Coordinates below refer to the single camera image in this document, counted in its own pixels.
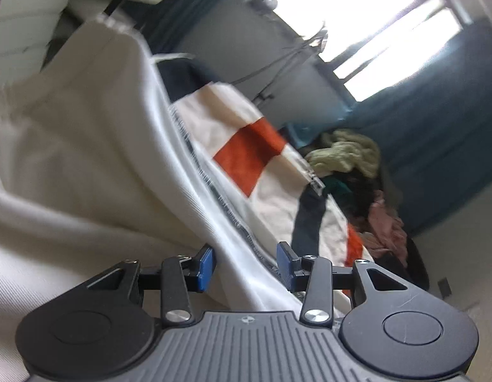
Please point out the white pants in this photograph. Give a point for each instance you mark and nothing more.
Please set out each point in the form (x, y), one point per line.
(90, 167)

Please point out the blue stool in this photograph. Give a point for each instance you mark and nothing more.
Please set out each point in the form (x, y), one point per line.
(299, 133)

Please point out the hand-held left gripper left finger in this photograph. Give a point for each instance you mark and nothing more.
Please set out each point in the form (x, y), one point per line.
(206, 266)

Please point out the blue curtain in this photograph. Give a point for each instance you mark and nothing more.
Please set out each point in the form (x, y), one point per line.
(436, 147)
(178, 8)

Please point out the pink clothes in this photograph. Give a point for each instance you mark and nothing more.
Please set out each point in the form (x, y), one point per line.
(385, 223)

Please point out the dark clothes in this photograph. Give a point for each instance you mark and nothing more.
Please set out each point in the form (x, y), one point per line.
(357, 191)

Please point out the dark wall switch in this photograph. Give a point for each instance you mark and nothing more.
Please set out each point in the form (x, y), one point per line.
(444, 286)

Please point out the black armchair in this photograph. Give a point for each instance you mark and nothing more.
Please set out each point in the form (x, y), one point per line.
(415, 262)

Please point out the striped blanket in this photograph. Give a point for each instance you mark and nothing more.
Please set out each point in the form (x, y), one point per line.
(250, 151)

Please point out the garment steamer stand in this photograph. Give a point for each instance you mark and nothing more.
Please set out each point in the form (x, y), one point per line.
(313, 41)

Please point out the green knitted blanket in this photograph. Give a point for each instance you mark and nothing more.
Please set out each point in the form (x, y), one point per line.
(345, 151)

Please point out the window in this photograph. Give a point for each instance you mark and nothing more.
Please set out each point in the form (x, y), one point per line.
(349, 4)

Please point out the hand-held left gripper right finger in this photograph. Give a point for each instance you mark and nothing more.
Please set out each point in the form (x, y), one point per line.
(284, 264)

